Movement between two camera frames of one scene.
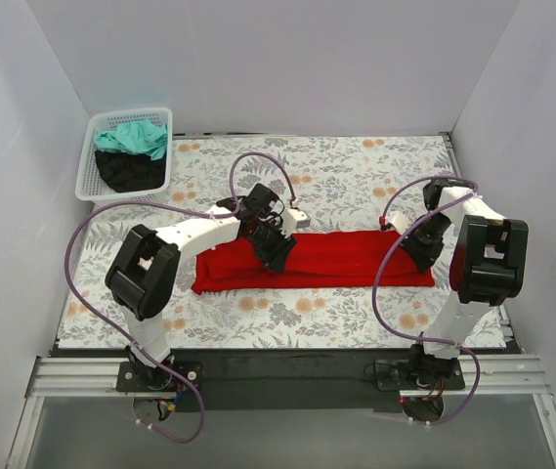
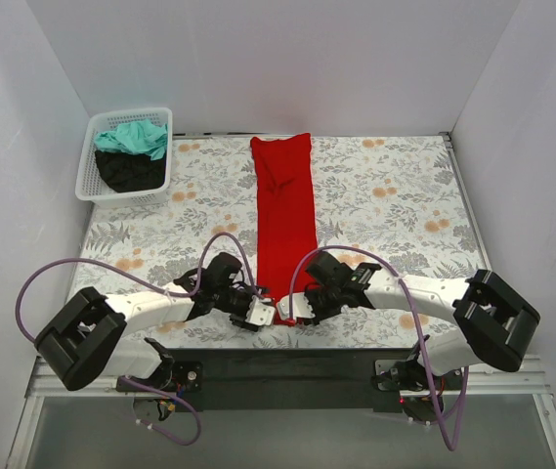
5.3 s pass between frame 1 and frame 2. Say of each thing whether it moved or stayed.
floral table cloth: stayed
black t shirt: stayed
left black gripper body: moved
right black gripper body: moved
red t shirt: moved
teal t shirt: stayed
